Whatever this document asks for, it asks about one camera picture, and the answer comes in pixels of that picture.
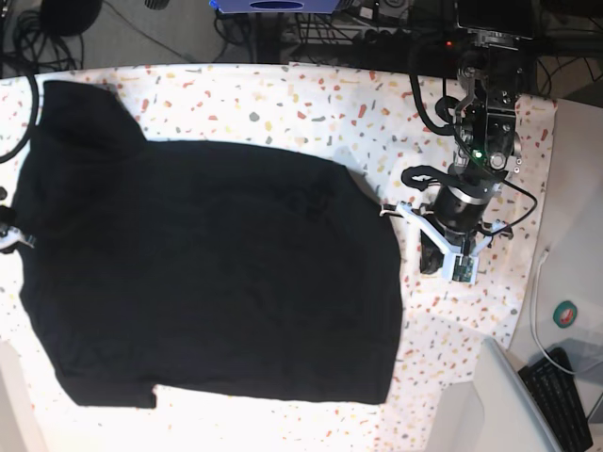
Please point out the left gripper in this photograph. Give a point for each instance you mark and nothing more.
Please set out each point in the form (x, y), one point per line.
(456, 215)

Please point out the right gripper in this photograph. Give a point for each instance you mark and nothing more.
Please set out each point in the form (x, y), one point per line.
(7, 214)

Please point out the black t-shirt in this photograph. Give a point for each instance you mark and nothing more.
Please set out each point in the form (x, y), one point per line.
(211, 266)

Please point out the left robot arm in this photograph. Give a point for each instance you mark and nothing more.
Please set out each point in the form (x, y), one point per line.
(490, 70)

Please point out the green tape roll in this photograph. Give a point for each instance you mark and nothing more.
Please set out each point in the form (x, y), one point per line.
(565, 314)

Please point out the terrazzo patterned tablecloth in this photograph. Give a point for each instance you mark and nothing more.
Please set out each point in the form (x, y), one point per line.
(367, 121)

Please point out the black keyboard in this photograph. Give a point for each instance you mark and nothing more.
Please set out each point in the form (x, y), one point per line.
(557, 397)

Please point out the grey laptop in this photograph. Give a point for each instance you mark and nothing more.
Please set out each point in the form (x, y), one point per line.
(511, 419)

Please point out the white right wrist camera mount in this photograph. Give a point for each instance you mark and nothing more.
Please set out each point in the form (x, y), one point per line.
(11, 237)

